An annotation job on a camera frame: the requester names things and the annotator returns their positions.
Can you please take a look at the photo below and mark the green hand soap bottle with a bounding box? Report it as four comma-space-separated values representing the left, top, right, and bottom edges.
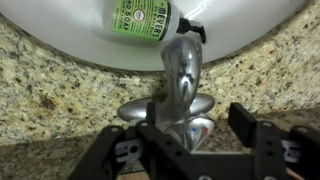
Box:
102, 0, 207, 43

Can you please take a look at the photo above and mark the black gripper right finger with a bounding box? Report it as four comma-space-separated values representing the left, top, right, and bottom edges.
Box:
228, 103, 320, 180

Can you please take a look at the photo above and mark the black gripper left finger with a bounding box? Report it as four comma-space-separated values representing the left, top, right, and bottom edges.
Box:
68, 103, 207, 180

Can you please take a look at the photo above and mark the white oval sink basin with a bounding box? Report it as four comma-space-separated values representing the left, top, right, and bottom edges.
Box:
0, 0, 309, 71

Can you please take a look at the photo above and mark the chrome sink faucet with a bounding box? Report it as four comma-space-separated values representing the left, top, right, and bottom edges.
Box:
117, 37, 215, 151

